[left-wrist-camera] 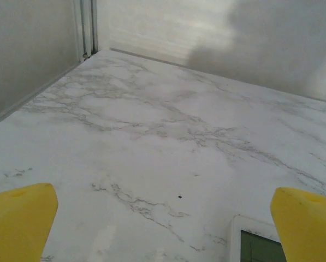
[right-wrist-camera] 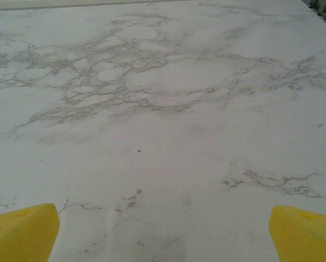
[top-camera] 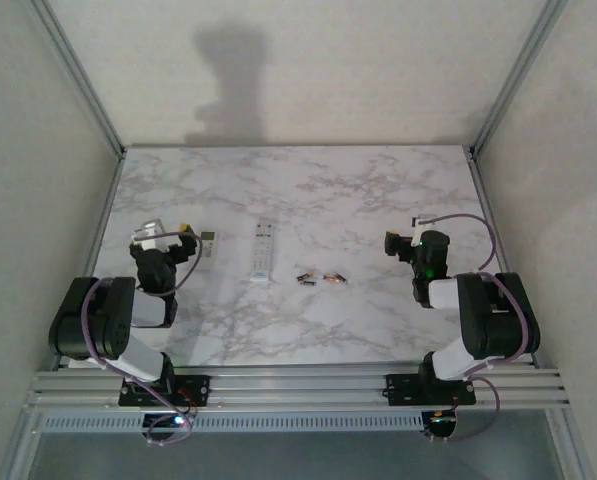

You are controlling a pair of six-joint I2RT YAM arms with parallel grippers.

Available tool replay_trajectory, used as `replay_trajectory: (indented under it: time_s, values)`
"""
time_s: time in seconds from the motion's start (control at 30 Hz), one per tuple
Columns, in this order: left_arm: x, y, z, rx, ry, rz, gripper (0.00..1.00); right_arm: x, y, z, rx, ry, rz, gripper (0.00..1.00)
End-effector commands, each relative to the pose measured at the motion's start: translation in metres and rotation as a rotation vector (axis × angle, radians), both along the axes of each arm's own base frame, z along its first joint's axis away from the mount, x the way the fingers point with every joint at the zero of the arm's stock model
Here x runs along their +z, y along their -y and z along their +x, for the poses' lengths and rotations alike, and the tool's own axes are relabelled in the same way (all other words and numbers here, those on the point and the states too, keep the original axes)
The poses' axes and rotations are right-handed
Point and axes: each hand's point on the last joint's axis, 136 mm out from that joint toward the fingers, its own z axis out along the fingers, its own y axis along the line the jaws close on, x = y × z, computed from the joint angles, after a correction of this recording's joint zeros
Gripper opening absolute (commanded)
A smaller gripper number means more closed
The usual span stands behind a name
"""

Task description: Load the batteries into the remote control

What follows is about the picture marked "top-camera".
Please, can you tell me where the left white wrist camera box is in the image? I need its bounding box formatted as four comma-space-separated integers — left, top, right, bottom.
130, 219, 179, 251

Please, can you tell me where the circuit board with green LED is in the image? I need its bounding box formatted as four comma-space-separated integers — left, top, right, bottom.
141, 412, 188, 437
424, 409, 460, 442

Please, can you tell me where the aluminium table side rail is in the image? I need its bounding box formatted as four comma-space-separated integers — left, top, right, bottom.
465, 147, 537, 366
52, 147, 127, 371

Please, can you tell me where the long white remote control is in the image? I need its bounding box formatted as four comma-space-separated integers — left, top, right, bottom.
250, 219, 275, 284

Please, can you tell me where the grey slotted cable duct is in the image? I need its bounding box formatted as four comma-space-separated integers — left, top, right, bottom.
37, 412, 424, 434

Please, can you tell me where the aluminium frame post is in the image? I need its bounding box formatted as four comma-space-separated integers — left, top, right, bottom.
470, 0, 569, 160
30, 0, 127, 160

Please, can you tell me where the aluminium frame leg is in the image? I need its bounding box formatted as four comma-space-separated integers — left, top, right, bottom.
0, 407, 47, 480
545, 407, 597, 480

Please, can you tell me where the aluminium front rail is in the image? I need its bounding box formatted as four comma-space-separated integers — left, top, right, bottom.
25, 363, 572, 414

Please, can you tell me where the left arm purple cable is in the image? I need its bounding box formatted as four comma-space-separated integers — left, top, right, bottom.
80, 230, 202, 447

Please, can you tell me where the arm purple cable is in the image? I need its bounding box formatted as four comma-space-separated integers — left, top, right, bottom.
417, 212, 537, 444
80, 230, 202, 447

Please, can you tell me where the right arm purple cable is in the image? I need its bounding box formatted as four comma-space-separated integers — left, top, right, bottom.
417, 212, 537, 444

